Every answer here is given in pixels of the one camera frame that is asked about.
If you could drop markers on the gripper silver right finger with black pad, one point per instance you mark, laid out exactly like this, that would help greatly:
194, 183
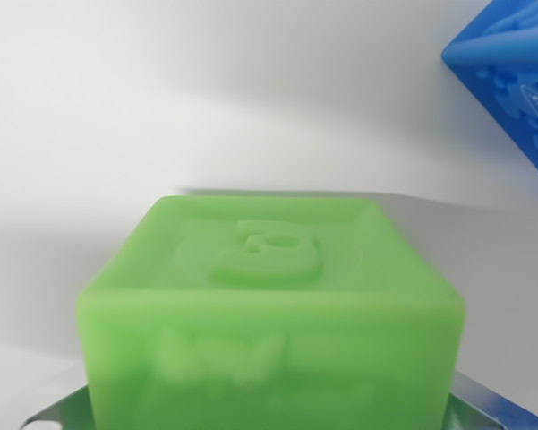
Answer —
488, 403

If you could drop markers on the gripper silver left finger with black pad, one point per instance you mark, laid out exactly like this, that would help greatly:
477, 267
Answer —
58, 410

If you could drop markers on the green embossed cube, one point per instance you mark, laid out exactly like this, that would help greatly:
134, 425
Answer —
268, 322

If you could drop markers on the blue embossed cube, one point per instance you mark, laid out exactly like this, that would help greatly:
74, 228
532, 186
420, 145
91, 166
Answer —
514, 71

